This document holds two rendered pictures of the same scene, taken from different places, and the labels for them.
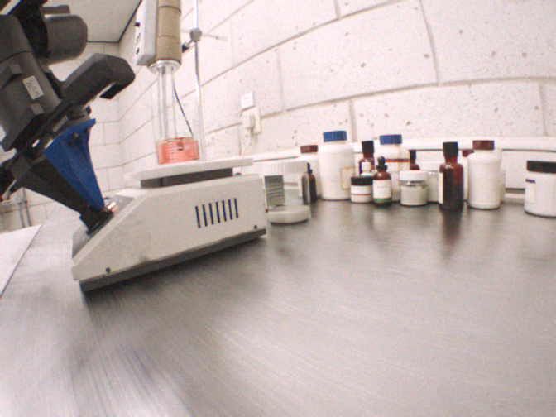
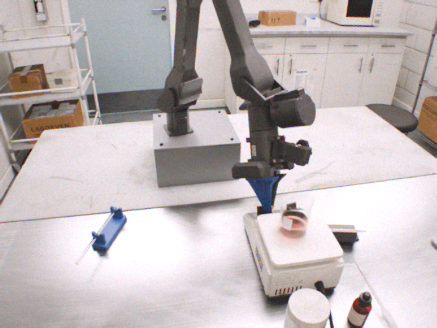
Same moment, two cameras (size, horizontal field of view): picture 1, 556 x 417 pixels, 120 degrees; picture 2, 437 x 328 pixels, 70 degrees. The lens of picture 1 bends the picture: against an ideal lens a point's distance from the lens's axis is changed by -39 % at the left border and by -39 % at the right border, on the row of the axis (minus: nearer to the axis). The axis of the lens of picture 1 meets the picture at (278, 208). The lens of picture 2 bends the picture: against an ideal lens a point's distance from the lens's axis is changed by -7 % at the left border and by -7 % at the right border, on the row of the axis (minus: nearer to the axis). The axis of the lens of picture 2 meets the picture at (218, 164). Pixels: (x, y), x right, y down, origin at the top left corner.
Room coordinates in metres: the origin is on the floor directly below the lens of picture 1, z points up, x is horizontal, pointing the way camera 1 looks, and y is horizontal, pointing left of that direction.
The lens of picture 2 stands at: (0.41, -0.32, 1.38)
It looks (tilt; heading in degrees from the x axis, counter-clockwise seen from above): 32 degrees down; 125
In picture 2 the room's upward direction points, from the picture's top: straight up
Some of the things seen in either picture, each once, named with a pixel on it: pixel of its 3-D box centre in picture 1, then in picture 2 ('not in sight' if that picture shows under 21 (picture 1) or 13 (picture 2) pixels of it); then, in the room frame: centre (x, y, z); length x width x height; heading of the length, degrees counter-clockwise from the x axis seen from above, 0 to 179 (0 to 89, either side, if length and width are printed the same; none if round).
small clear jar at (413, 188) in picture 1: (413, 188); not in sight; (0.37, -0.22, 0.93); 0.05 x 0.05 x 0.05
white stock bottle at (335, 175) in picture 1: (337, 165); not in sight; (0.50, -0.12, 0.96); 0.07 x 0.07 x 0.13
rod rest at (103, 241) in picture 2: not in sight; (108, 226); (-0.07, -0.03, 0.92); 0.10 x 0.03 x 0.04; 112
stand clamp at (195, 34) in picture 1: (189, 40); not in sight; (0.79, 0.24, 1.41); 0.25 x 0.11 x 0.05; 135
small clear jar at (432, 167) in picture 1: (436, 180); not in sight; (0.39, -0.27, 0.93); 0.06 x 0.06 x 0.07
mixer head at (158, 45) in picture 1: (157, 33); not in sight; (0.67, 0.30, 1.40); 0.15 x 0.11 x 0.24; 135
